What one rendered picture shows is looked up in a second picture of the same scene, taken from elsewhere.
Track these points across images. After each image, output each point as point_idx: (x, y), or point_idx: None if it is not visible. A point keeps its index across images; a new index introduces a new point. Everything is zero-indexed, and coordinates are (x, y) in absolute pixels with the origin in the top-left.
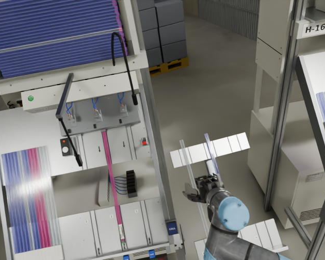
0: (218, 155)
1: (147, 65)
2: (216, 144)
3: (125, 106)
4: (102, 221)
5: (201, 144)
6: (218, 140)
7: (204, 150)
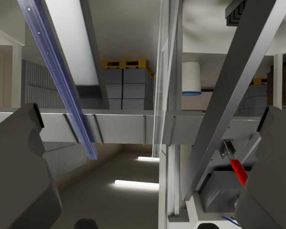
0: (58, 114)
1: (170, 226)
2: (66, 135)
3: (231, 206)
4: None
5: (107, 141)
6: (61, 141)
7: (102, 131)
